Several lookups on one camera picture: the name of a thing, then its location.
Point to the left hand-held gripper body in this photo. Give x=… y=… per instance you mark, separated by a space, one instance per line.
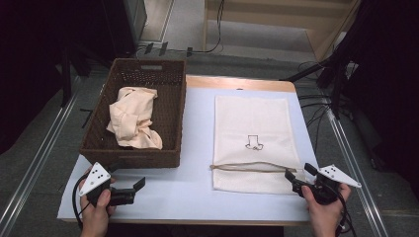
x=95 y=177

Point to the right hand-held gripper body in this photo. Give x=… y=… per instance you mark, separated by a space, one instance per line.
x=329 y=187

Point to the cream cloth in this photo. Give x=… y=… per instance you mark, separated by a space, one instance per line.
x=133 y=118

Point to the brown wicker basket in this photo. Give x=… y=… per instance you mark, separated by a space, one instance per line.
x=164 y=108

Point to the person's right hand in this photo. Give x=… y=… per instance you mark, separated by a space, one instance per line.
x=324 y=219

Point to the person's left hand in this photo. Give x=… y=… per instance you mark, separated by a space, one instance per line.
x=95 y=220

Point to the white table mat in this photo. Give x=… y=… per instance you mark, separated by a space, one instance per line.
x=197 y=191

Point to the black tripod stand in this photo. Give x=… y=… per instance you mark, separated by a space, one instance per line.
x=336 y=85

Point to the black metal stand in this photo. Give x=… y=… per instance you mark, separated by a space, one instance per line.
x=66 y=79

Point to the dark curtain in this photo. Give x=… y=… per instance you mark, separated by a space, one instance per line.
x=388 y=65

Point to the grey cabinet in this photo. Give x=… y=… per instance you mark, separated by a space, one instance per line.
x=135 y=16

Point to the wooden platform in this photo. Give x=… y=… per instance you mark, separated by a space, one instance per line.
x=263 y=16

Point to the metal floor rail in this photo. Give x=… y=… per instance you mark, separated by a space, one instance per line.
x=42 y=151
x=357 y=184

